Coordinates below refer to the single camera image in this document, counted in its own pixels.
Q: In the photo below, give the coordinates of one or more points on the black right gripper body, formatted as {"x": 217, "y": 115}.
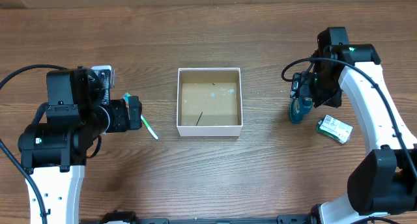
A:
{"x": 308, "y": 96}

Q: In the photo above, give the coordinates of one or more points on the black stick in box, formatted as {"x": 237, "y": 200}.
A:
{"x": 199, "y": 119}

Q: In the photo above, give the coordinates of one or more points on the green white toothbrush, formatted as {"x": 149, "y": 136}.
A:
{"x": 143, "y": 119}

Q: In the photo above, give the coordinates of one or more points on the green white soap packet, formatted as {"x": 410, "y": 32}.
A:
{"x": 335, "y": 129}

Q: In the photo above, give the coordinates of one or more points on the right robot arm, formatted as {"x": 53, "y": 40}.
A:
{"x": 384, "y": 183}

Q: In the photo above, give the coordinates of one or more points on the white cardboard box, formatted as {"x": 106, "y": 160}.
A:
{"x": 215, "y": 91}

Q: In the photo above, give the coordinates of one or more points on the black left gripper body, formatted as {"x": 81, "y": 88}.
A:
{"x": 134, "y": 112}

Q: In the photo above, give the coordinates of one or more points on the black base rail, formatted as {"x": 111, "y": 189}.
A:
{"x": 131, "y": 217}

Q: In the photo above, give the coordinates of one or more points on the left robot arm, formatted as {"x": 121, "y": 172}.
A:
{"x": 54, "y": 146}

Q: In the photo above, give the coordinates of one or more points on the blue mouthwash bottle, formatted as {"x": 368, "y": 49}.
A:
{"x": 298, "y": 108}

